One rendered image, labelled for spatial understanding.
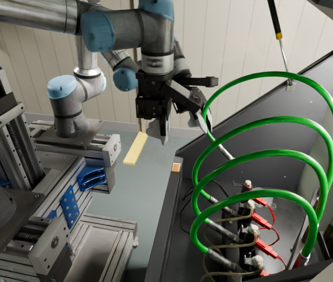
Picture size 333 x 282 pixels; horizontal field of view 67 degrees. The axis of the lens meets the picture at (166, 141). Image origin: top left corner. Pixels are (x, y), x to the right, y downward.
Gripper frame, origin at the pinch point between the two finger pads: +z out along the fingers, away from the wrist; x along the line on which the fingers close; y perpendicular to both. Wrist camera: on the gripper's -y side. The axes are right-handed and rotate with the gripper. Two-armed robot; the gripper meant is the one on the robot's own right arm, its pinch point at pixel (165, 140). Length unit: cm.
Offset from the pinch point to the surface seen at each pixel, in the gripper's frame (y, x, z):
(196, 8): 7, -194, -14
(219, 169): -14.1, 17.4, -5.9
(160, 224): 0.5, 7.0, 27.9
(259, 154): -21.1, 17.3, -10.8
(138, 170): 50, -124, 123
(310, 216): -29.9, 25.5, -4.4
